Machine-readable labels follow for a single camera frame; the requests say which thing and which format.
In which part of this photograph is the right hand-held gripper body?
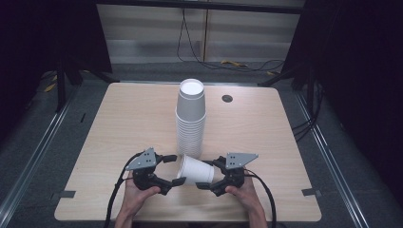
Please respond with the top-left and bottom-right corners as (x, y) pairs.
(215, 153), (259, 193)

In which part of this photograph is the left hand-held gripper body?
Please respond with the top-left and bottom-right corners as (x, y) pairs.
(125, 146), (162, 191)

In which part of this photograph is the single white paper cup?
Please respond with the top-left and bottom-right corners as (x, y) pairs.
(176, 154), (216, 186)

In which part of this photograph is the stack of white paper cups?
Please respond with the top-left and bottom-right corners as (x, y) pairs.
(175, 78), (207, 160)

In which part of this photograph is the person's right hand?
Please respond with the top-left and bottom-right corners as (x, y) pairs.
(224, 176), (264, 219)

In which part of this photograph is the person's left hand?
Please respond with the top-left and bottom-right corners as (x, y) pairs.
(122, 180), (162, 217)

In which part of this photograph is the grey tape strip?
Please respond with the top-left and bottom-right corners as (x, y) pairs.
(301, 187), (321, 198)
(58, 190), (77, 200)

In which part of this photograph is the black metal stand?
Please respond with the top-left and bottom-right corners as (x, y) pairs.
(258, 63), (317, 119)
(55, 56), (120, 114)

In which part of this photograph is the black overhead beam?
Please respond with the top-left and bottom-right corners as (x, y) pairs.
(94, 0), (306, 15)

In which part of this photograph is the dark curtain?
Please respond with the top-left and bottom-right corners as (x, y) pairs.
(0, 0), (114, 141)
(281, 0), (403, 200)

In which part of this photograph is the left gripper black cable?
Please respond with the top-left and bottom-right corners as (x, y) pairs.
(104, 151), (145, 228)

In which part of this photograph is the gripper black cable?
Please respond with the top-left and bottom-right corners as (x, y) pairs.
(242, 169), (278, 228)
(104, 151), (145, 228)

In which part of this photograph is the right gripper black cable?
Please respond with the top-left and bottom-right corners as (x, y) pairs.
(242, 169), (278, 228)

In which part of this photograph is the bundle of black floor cables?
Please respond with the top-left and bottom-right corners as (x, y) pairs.
(291, 82), (325, 143)

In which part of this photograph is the metal floor rail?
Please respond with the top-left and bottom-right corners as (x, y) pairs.
(0, 84), (80, 222)
(293, 89), (370, 228)

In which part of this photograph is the black hanging cable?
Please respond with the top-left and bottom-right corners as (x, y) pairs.
(176, 8), (286, 73)

